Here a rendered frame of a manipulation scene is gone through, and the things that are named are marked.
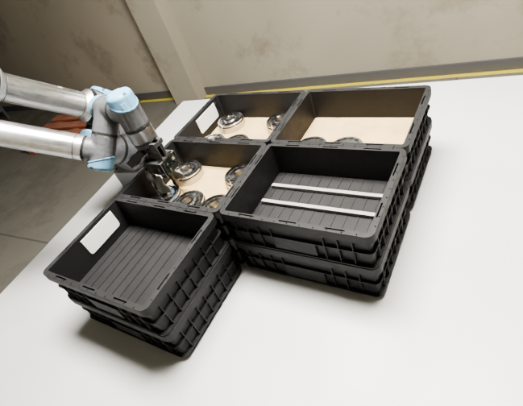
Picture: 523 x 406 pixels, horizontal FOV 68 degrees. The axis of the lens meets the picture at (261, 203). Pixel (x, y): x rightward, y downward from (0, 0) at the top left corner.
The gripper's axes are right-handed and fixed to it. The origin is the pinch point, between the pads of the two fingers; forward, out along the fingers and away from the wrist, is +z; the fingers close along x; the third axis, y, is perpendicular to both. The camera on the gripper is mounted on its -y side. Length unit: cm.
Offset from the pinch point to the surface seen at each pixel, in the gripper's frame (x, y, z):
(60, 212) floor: 37, -205, 86
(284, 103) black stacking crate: 46, 22, -3
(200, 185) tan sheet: 5.8, 7.5, 2.6
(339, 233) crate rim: -12, 64, -7
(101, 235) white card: -24.5, -6.9, -2.7
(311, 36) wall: 221, -52, 44
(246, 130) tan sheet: 37.2, 7.8, 2.6
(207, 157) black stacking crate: 15.7, 5.6, -1.2
